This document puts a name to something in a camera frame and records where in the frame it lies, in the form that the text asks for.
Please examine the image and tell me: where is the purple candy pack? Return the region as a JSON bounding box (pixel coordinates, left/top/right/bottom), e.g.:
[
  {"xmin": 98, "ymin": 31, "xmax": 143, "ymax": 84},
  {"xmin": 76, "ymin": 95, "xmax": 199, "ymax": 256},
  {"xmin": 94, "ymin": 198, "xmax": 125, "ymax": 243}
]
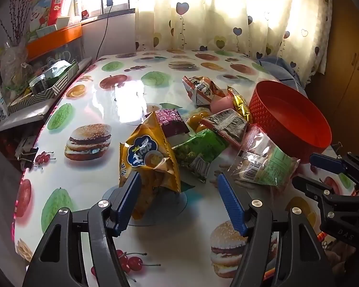
[{"xmin": 155, "ymin": 109, "xmax": 190, "ymax": 146}]

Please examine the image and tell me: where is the black binder clip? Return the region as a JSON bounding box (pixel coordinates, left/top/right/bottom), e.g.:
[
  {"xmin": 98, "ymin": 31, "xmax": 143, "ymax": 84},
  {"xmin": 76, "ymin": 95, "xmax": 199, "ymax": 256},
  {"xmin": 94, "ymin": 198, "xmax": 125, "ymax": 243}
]
[{"xmin": 15, "ymin": 135, "xmax": 39, "ymax": 171}]

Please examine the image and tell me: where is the wooden wardrobe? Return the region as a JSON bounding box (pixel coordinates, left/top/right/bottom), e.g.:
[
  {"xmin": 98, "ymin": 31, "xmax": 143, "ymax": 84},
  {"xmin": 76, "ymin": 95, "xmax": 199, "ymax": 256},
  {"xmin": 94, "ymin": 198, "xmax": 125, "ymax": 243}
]
[{"xmin": 307, "ymin": 0, "xmax": 359, "ymax": 155}]

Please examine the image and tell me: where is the yellow chip snack bag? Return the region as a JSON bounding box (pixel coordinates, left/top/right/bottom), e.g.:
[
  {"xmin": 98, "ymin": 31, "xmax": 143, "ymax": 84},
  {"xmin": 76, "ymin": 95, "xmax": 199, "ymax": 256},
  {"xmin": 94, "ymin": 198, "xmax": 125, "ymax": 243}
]
[{"xmin": 119, "ymin": 112, "xmax": 181, "ymax": 220}]

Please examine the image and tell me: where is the orange shelf box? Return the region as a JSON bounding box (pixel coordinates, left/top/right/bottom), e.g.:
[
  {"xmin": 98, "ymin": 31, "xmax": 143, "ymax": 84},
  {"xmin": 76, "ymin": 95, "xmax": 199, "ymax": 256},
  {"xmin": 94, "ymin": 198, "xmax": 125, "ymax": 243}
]
[{"xmin": 26, "ymin": 23, "xmax": 83, "ymax": 61}]

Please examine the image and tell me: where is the clear green label cracker pack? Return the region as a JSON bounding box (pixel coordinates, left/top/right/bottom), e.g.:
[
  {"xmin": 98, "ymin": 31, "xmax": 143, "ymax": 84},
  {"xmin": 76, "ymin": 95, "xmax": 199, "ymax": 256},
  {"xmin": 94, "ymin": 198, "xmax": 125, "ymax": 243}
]
[{"xmin": 228, "ymin": 124, "xmax": 300, "ymax": 187}]

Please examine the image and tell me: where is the red round basket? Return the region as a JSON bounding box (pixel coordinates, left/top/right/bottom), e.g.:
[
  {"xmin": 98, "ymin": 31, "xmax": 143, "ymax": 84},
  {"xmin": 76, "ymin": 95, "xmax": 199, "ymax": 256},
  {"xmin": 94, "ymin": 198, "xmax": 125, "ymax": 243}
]
[{"xmin": 249, "ymin": 80, "xmax": 332, "ymax": 163}]

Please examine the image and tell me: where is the heart print curtain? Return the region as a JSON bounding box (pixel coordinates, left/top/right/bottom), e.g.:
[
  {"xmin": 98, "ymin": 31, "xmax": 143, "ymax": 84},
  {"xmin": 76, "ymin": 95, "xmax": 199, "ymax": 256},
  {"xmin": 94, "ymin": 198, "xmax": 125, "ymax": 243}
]
[{"xmin": 130, "ymin": 0, "xmax": 332, "ymax": 83}]

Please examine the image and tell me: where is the gold snack bar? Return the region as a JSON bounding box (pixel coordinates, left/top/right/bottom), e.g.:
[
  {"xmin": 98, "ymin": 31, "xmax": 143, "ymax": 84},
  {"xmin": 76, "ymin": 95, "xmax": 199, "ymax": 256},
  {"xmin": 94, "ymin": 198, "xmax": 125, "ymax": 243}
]
[{"xmin": 227, "ymin": 86, "xmax": 252, "ymax": 124}]

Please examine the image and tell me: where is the black seaweed snack pack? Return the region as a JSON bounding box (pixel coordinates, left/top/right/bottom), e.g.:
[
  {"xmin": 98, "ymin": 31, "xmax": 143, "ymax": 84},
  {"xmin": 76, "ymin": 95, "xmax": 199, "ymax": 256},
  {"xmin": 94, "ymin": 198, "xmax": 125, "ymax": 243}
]
[{"xmin": 201, "ymin": 109, "xmax": 248, "ymax": 149}]

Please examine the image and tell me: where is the red cardboard box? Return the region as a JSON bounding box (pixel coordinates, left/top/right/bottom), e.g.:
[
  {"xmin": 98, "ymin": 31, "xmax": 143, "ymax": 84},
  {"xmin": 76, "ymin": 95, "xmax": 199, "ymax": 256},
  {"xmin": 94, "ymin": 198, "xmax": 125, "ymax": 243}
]
[{"xmin": 26, "ymin": 0, "xmax": 72, "ymax": 42}]

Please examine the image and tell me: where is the black charger cable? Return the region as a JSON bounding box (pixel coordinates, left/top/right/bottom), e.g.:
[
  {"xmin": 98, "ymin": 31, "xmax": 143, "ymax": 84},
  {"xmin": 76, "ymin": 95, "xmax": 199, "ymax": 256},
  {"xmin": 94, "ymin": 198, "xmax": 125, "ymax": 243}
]
[{"xmin": 94, "ymin": 0, "xmax": 115, "ymax": 62}]

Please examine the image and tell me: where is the green pea snack bag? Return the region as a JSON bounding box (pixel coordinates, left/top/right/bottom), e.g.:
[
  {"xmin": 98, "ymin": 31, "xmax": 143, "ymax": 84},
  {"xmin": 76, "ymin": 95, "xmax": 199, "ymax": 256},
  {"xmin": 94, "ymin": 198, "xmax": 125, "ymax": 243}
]
[{"xmin": 172, "ymin": 129, "xmax": 229, "ymax": 182}]

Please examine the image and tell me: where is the orange crispy rice snack bag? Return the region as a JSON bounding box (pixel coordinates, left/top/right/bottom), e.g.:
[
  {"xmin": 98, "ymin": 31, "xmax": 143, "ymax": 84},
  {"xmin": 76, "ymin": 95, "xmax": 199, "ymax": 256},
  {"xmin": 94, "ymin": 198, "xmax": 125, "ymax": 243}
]
[{"xmin": 182, "ymin": 76, "xmax": 226, "ymax": 106}]

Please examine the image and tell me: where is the food print tablecloth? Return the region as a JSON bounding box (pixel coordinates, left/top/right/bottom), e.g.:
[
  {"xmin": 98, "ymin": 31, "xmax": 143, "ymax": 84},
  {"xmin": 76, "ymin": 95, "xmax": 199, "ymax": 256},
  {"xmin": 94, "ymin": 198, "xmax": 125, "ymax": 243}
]
[{"xmin": 11, "ymin": 49, "xmax": 357, "ymax": 287}]

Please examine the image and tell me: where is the yellow fruit jelly pack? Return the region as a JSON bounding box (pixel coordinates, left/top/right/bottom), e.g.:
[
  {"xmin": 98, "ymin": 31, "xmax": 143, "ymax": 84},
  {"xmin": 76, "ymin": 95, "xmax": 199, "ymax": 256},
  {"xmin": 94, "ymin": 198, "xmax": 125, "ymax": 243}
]
[{"xmin": 186, "ymin": 111, "xmax": 211, "ymax": 133}]

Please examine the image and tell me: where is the pink jelly cup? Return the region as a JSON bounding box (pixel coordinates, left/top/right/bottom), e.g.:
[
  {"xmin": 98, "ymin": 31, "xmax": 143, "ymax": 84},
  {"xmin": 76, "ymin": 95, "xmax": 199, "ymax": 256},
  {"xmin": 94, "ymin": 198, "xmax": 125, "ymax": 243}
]
[{"xmin": 210, "ymin": 95, "xmax": 234, "ymax": 114}]

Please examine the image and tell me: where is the dried branch bouquet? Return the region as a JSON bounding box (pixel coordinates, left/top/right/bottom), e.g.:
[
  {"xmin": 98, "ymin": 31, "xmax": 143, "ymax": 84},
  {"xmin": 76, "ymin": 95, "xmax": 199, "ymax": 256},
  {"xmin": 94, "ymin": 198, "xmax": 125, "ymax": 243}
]
[{"xmin": 0, "ymin": 0, "xmax": 31, "ymax": 45}]

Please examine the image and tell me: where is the blue plaid blanket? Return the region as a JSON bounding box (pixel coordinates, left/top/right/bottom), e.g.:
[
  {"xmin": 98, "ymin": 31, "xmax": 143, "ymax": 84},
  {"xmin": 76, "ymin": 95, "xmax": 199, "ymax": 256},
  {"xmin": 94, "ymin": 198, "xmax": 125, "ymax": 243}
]
[{"xmin": 256, "ymin": 56, "xmax": 307, "ymax": 97}]

